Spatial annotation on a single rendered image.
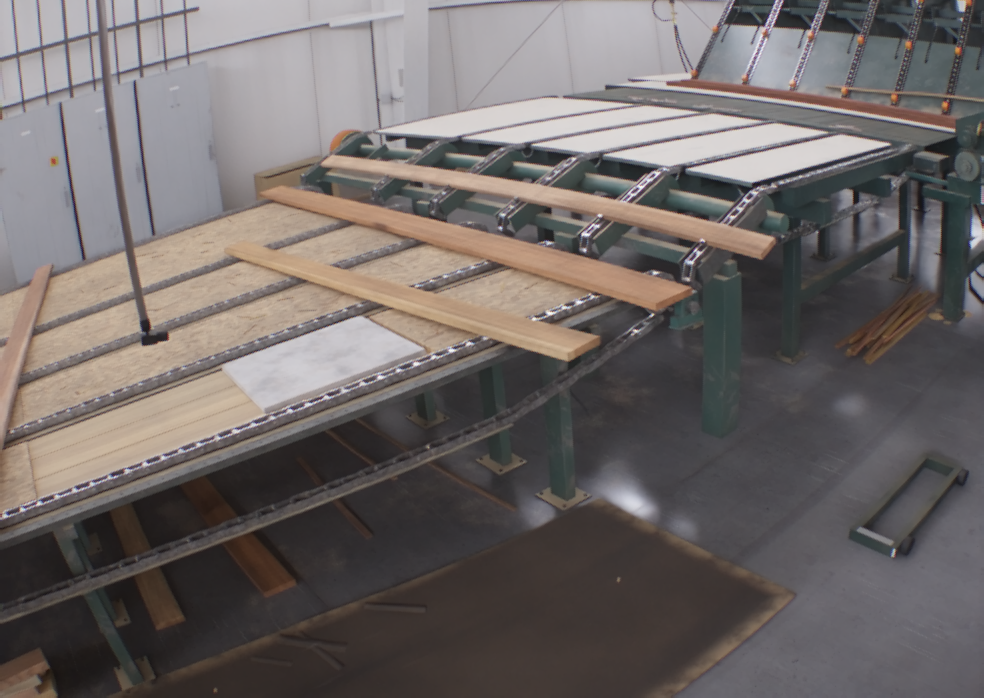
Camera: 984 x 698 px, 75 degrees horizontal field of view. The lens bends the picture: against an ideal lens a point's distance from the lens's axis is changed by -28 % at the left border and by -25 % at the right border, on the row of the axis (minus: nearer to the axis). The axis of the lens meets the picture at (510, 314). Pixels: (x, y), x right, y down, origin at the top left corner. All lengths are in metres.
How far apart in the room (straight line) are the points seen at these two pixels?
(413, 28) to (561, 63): 2.87
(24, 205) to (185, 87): 2.01
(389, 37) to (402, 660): 7.43
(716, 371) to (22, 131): 6.21
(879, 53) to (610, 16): 4.80
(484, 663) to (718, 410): 1.70
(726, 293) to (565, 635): 1.60
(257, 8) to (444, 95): 2.73
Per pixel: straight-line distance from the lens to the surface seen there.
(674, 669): 2.55
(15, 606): 2.54
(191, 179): 7.86
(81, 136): 7.61
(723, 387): 3.62
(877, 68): 8.00
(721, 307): 3.49
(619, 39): 11.61
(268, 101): 8.72
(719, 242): 3.37
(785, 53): 8.62
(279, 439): 2.37
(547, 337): 2.63
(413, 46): 8.61
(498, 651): 2.66
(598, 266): 3.23
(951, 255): 5.16
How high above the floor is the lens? 1.89
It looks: 21 degrees down
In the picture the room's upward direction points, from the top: 6 degrees counter-clockwise
